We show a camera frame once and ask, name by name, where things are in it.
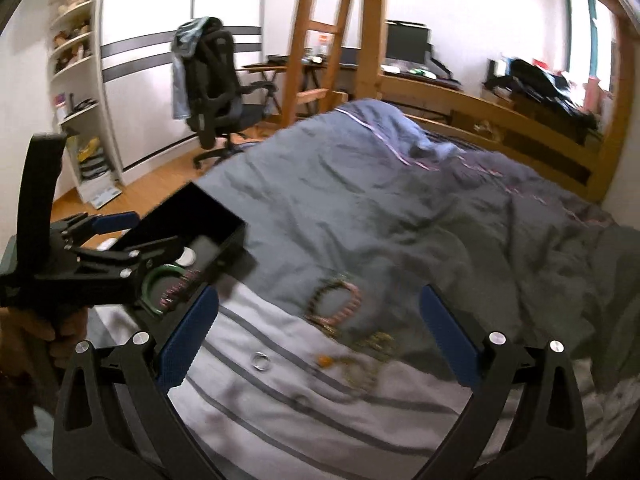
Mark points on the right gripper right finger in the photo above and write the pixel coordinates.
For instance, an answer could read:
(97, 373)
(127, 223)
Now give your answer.
(547, 438)

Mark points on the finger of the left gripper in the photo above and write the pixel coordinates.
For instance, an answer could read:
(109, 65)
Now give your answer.
(83, 227)
(116, 276)

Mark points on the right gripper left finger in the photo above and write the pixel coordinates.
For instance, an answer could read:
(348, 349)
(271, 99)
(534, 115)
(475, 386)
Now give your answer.
(114, 419)

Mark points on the green jade bangle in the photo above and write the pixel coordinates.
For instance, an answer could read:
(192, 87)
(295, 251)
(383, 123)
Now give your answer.
(162, 288)

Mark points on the black jewelry box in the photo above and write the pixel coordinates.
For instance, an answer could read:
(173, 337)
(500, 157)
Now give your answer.
(217, 236)

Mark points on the left hand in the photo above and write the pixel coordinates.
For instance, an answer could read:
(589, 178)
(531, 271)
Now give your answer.
(20, 328)

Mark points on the white bathroom scale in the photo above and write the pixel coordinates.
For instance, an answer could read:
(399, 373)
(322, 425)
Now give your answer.
(105, 197)

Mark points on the white grey striped sheet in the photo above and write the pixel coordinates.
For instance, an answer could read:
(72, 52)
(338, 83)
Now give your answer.
(268, 396)

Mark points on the black office chair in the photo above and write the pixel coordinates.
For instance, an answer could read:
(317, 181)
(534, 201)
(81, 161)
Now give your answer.
(216, 97)

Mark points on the white corner shelf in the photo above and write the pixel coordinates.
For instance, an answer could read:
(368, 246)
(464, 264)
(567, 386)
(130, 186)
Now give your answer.
(78, 97)

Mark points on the blue garment on chair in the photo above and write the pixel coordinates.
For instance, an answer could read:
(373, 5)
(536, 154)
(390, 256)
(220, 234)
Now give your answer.
(183, 46)

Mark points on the grey duvet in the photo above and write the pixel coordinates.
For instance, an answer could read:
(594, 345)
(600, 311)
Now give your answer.
(364, 193)

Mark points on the white sliding wardrobe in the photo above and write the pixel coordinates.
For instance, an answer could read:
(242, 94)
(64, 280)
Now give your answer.
(135, 53)

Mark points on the wooden folding table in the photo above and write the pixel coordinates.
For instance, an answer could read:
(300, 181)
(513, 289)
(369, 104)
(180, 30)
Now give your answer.
(275, 74)

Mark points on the black clothes pile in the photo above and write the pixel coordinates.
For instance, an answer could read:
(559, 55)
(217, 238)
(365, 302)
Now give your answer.
(544, 88)

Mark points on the computer monitor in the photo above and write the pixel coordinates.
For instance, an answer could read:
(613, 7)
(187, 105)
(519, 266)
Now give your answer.
(407, 41)

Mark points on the wooden bunk bed frame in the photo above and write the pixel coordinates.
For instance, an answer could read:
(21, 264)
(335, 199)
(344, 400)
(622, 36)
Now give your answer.
(501, 121)

